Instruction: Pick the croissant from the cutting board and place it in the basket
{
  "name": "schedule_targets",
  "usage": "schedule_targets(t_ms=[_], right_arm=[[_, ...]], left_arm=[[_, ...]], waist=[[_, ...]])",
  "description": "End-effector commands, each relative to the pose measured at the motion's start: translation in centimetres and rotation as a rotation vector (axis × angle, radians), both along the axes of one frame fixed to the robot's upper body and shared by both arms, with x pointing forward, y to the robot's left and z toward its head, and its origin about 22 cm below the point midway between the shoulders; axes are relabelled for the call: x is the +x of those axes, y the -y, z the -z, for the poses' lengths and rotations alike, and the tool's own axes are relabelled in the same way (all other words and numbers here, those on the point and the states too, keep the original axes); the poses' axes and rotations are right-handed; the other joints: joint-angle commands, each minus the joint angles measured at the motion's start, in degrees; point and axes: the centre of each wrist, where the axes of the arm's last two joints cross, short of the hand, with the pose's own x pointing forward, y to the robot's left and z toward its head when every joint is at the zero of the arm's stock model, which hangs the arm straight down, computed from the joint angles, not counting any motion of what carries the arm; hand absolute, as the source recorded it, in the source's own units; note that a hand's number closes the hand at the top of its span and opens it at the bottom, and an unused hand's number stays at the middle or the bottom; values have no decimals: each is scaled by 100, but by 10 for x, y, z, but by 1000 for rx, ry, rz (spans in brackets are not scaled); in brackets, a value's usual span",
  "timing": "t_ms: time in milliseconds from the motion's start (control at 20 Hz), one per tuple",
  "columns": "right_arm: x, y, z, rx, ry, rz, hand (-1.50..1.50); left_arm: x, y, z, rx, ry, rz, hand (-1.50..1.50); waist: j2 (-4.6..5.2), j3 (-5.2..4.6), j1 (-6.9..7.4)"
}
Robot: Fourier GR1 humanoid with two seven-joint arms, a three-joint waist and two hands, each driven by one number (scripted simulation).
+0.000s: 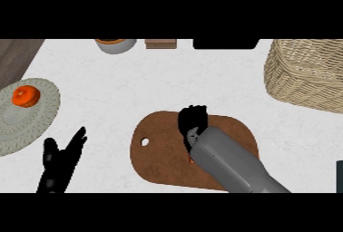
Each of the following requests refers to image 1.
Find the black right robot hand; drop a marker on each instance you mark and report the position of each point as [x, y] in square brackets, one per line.
[193, 120]

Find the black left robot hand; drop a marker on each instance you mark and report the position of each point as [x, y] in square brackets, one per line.
[58, 169]

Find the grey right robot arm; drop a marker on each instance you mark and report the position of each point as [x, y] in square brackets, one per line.
[232, 166]

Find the brown wooden cutting board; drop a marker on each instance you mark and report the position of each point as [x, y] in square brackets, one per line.
[164, 151]

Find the tan wicker basket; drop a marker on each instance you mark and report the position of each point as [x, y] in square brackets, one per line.
[308, 75]

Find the round grey woven placemat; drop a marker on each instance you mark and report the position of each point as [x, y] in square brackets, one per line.
[23, 117]

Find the orange round fruit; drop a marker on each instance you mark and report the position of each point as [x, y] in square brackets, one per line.
[25, 96]

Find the small brown wooden block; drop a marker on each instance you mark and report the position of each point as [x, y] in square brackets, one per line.
[160, 43]

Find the black flat appliance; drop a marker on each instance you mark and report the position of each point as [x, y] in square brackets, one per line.
[225, 43]

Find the grey pot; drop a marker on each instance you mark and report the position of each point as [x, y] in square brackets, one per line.
[116, 45]

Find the dark grey-brown panel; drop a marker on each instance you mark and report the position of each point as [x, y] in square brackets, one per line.
[15, 59]

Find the dark grey object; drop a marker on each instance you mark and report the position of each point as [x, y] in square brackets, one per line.
[340, 176]

